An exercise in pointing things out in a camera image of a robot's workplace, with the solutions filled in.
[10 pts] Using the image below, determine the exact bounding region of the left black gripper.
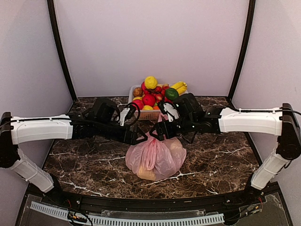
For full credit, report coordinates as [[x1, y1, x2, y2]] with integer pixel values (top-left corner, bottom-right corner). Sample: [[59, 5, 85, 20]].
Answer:
[[95, 120, 148, 145]]

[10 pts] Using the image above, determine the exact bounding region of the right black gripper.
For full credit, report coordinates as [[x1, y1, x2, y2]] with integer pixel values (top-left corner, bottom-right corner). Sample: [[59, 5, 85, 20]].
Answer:
[[150, 115, 197, 140]]

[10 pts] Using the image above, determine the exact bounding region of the pink plastic bag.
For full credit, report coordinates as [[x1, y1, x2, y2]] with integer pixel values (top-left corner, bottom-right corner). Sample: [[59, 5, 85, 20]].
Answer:
[[125, 113, 187, 181]]

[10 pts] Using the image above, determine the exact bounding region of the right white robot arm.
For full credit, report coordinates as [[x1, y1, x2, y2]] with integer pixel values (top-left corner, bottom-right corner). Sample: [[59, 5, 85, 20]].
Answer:
[[149, 103, 301, 204]]

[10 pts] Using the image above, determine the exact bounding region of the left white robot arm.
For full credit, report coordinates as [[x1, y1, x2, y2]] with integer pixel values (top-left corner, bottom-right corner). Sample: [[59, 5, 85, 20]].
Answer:
[[0, 112, 148, 205]]

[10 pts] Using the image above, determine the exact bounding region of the pink fruit front left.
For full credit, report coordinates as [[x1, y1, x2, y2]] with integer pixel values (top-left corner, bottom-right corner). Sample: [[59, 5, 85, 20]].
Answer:
[[132, 99, 144, 110]]

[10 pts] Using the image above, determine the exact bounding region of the pink fruit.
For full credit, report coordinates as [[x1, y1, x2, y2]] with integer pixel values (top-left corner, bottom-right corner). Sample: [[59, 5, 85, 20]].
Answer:
[[141, 82, 146, 91], [132, 99, 144, 110]]

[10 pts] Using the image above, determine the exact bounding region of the pink fruit back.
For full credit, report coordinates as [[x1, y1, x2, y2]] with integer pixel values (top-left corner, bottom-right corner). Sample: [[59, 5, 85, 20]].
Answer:
[[141, 82, 146, 91]]

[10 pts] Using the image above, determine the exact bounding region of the white plastic basket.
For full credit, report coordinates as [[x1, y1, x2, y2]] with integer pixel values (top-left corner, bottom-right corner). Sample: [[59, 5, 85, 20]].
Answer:
[[128, 85, 188, 120]]

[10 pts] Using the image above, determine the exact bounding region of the small yellow lemon front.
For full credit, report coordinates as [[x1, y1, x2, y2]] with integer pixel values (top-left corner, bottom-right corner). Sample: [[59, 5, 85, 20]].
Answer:
[[143, 105, 154, 111]]

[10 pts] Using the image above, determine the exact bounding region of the red apple centre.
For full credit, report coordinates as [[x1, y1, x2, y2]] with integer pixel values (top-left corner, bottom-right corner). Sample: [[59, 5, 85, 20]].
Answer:
[[142, 94, 156, 107]]

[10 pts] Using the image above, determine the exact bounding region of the green lime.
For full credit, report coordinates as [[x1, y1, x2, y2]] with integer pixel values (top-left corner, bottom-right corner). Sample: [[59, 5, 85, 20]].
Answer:
[[165, 88, 179, 101]]

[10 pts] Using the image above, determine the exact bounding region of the large yellow lemon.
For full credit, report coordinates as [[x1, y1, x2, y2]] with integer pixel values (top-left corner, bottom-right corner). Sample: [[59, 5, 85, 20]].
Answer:
[[144, 76, 158, 89]]

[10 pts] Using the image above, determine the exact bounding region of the yellow banana bunch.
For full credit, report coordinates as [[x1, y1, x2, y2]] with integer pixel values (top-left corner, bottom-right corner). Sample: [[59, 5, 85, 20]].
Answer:
[[170, 81, 187, 95]]

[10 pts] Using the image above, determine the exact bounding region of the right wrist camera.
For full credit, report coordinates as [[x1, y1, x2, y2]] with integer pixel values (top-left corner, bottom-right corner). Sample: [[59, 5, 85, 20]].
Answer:
[[158, 101, 179, 122]]

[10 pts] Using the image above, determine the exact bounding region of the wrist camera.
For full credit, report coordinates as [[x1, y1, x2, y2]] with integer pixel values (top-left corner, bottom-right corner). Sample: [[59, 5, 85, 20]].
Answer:
[[158, 101, 179, 122], [119, 102, 141, 127]]

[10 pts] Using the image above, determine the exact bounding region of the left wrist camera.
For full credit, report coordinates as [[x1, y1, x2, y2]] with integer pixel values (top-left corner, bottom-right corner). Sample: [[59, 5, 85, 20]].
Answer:
[[119, 102, 141, 127]]

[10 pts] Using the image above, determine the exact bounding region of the right black frame post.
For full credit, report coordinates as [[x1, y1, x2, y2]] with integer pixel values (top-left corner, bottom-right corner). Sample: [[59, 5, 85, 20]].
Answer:
[[227, 0, 256, 103]]

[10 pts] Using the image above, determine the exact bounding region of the black frame post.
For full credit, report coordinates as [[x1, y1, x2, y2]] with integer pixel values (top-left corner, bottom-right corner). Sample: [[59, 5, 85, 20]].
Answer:
[[47, 0, 77, 102], [227, 0, 256, 103]]

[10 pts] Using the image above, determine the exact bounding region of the white cable duct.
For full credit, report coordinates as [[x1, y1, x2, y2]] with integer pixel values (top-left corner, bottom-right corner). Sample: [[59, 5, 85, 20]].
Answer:
[[30, 201, 225, 226]]

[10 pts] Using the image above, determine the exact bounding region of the black front rail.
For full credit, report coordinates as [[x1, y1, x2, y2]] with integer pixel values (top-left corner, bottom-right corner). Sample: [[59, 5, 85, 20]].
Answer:
[[40, 186, 280, 216]]

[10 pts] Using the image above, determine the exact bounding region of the left black frame post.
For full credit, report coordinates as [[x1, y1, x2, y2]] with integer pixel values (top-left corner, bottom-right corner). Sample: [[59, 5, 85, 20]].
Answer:
[[47, 0, 77, 102]]

